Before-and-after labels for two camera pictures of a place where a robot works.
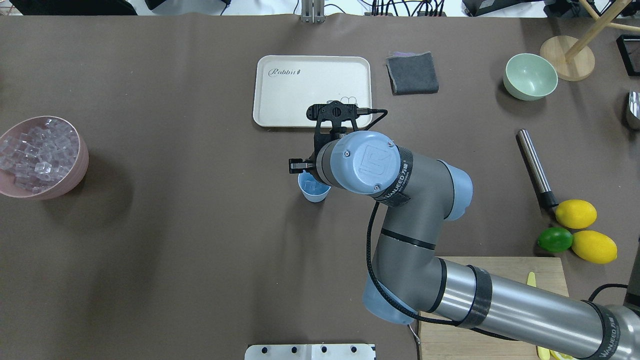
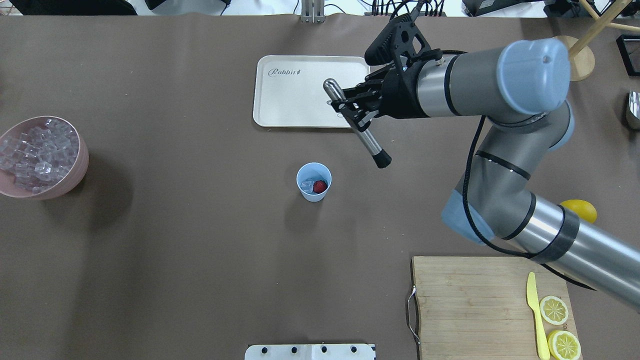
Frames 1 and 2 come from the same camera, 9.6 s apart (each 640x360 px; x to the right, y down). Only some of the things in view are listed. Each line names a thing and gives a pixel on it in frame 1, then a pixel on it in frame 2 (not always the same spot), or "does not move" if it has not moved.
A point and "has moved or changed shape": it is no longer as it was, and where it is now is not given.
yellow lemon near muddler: x=576 y=214 does not move
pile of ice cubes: x=39 y=157 does not move
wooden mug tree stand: x=568 y=57 does not move
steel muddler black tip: x=548 y=199 has moved or changed shape
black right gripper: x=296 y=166 → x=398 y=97
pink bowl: x=41 y=158 does not move
